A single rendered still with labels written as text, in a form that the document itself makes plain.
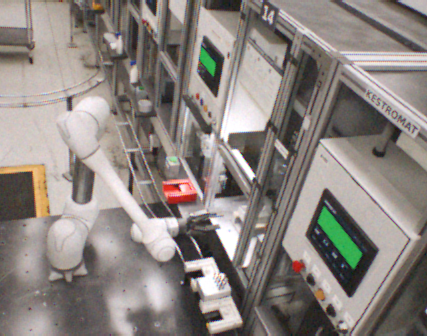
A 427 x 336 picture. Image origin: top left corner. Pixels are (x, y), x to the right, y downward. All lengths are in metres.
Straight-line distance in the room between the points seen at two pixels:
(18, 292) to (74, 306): 0.27
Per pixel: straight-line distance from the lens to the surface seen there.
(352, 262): 1.27
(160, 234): 1.82
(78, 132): 1.75
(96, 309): 2.15
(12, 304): 2.21
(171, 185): 2.36
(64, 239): 2.10
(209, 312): 1.99
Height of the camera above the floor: 2.45
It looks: 37 degrees down
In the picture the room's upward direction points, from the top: 12 degrees clockwise
